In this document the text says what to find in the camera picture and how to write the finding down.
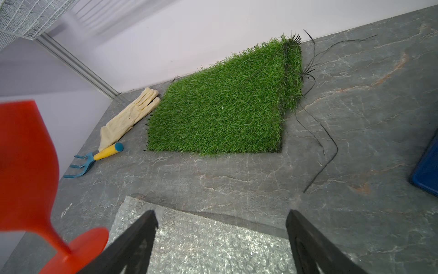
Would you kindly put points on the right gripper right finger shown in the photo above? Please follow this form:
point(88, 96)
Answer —
point(312, 252)

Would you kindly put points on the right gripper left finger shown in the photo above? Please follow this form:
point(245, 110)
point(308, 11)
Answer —
point(131, 252)

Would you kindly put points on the clear bubble wrap sheet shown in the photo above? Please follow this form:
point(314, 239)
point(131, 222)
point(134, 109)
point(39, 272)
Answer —
point(186, 243)

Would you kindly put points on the red plastic wine glass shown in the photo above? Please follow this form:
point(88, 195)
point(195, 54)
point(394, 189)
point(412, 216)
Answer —
point(29, 184)

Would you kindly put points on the blue tape dispenser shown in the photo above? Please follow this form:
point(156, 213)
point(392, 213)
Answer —
point(425, 174)

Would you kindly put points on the teal yellow garden rake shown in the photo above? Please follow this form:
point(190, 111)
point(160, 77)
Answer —
point(91, 158)

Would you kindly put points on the beige work glove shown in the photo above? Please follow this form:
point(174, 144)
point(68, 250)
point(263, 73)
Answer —
point(123, 122)

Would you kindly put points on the green artificial grass mat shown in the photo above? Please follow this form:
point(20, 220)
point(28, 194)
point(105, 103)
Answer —
point(237, 105)

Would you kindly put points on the white wire wall shelf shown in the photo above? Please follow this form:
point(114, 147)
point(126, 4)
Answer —
point(28, 19)

